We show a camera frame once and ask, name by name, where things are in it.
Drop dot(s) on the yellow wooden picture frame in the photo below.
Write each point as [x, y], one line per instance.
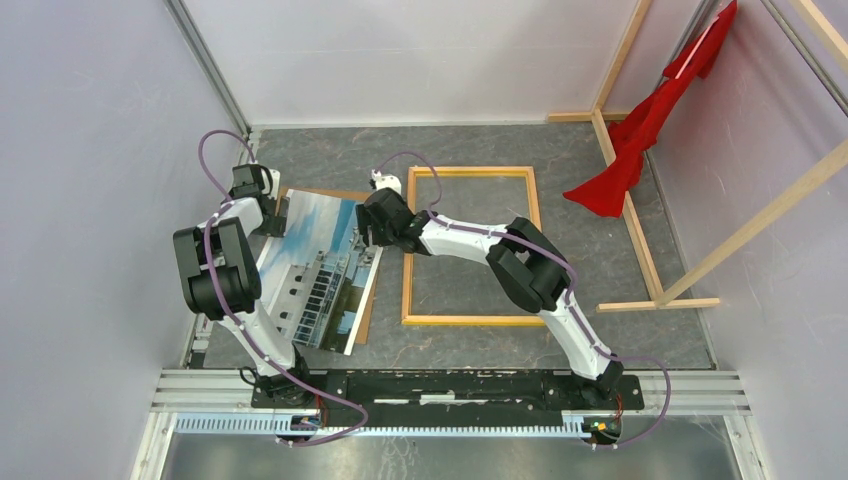
[456, 242]

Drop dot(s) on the aluminium rail frame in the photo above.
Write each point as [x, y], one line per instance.
[206, 402]

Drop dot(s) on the red cloth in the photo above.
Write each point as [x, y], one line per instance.
[604, 194]

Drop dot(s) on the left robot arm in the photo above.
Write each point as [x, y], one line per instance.
[220, 280]

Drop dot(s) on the building photo print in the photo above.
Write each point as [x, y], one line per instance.
[318, 278]

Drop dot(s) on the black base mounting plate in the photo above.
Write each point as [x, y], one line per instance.
[449, 398]

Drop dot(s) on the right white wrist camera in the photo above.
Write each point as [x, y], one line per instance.
[379, 180]

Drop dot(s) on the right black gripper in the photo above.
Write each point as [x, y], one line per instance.
[364, 219]

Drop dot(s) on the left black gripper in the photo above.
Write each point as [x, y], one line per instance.
[276, 228]

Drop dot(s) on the brown cardboard backing board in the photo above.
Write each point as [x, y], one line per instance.
[364, 324]

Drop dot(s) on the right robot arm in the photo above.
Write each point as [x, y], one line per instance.
[533, 274]

